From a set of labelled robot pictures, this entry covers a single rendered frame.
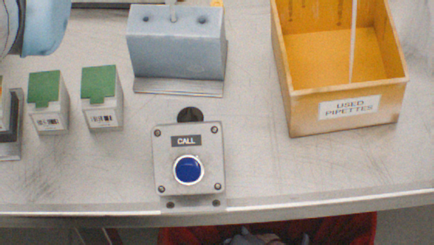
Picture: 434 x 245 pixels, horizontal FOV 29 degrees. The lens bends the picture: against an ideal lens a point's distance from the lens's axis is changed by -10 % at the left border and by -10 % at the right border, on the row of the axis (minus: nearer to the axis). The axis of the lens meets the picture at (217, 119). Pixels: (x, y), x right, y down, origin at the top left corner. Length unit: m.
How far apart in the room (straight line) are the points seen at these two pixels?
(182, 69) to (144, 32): 0.08
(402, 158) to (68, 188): 0.37
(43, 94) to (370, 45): 0.38
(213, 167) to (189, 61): 0.13
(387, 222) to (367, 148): 0.92
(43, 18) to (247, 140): 0.45
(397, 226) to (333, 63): 0.92
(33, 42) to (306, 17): 0.49
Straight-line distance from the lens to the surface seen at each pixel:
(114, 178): 0.99
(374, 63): 1.05
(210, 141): 0.92
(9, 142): 1.03
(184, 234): 1.49
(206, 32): 0.95
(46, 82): 0.99
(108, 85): 0.97
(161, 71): 1.02
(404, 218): 1.92
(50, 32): 0.61
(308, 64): 1.04
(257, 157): 0.99
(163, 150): 0.92
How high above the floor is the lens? 1.77
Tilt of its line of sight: 62 degrees down
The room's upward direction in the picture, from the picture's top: 6 degrees counter-clockwise
